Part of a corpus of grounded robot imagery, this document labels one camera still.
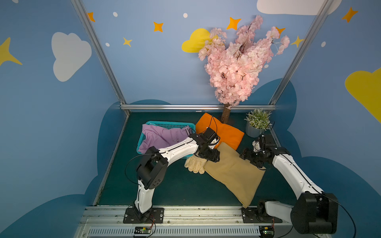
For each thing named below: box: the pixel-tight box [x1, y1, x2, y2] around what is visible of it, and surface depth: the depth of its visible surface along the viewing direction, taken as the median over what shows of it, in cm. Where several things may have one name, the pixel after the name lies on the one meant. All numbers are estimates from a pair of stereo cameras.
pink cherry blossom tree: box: [198, 14, 290, 124], surface depth 72 cm
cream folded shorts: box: [184, 154, 208, 175], surface depth 93 cm
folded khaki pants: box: [203, 141, 267, 209], surface depth 88 cm
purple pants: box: [137, 123, 190, 155], surface depth 98 cm
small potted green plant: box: [244, 108, 273, 138], surface depth 98 cm
